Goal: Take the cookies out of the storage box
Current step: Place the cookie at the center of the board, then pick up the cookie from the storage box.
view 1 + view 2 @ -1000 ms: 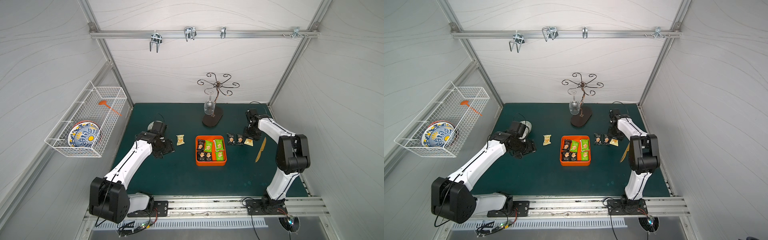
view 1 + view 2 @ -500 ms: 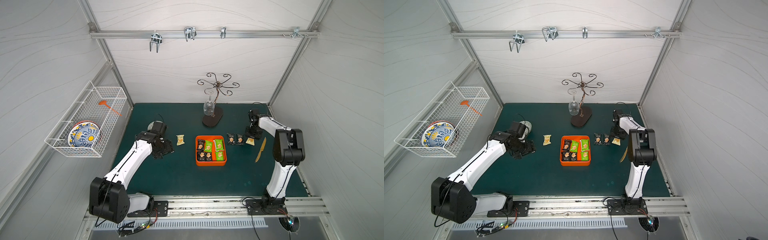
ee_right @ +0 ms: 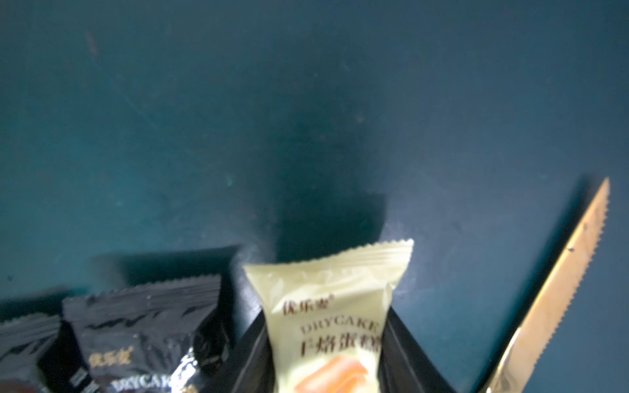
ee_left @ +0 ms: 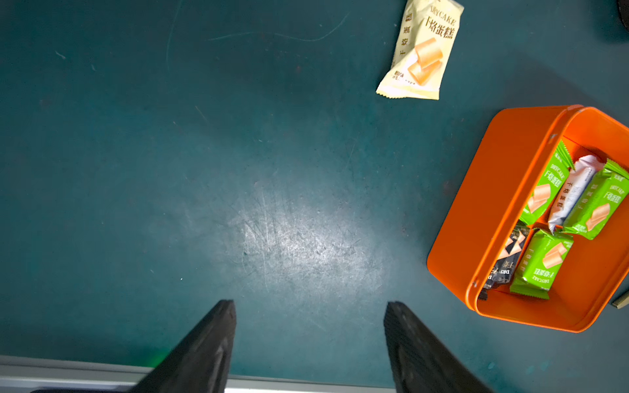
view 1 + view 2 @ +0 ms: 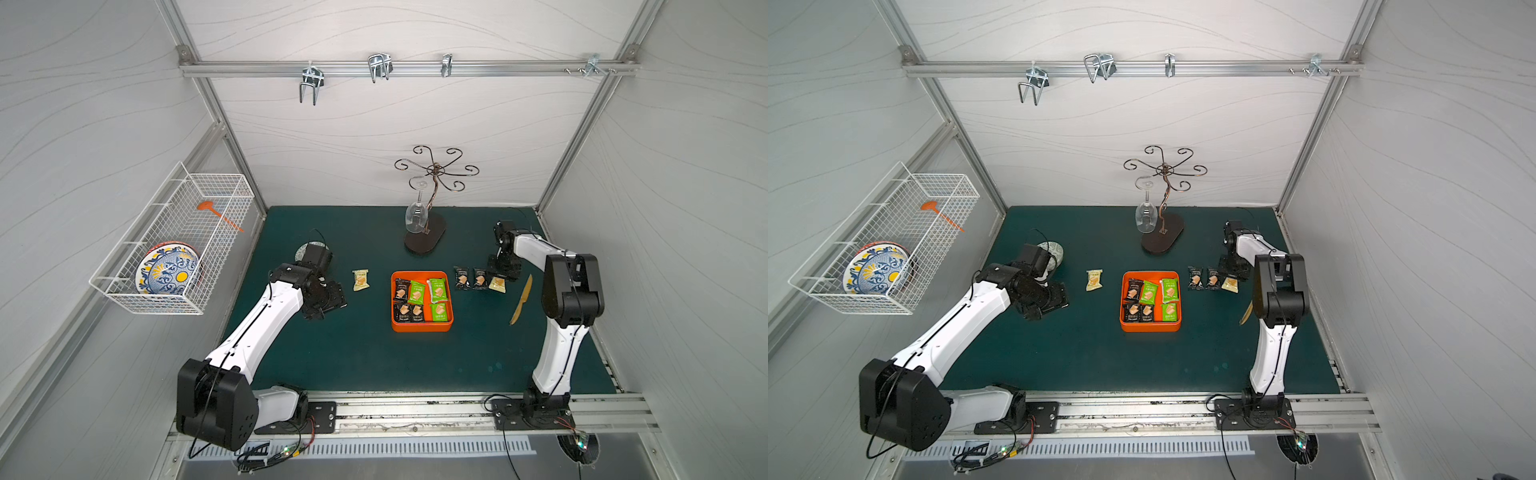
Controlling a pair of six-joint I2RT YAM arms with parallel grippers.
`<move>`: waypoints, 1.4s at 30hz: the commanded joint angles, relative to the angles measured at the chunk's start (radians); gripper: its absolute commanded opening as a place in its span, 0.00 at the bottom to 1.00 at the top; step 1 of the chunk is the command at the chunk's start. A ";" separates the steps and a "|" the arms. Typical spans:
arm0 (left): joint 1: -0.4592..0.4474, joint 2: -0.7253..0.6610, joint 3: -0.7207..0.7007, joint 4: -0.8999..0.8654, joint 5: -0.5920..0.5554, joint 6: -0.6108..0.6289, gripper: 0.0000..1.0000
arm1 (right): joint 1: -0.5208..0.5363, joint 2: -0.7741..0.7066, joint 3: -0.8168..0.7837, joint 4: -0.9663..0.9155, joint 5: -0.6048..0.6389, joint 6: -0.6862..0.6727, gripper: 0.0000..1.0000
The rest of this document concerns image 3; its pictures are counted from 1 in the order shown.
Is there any black cookie packet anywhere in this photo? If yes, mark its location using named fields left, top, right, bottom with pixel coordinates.
left=1, top=313, right=61, bottom=393
left=62, top=274, right=230, bottom=392

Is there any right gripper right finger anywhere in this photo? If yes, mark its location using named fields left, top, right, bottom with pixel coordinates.
left=380, top=308, right=455, bottom=393

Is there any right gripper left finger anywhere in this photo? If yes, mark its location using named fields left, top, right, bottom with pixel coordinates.
left=201, top=311, right=275, bottom=393

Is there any golden knife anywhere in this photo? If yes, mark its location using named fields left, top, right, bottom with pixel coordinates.
left=479, top=177, right=610, bottom=392

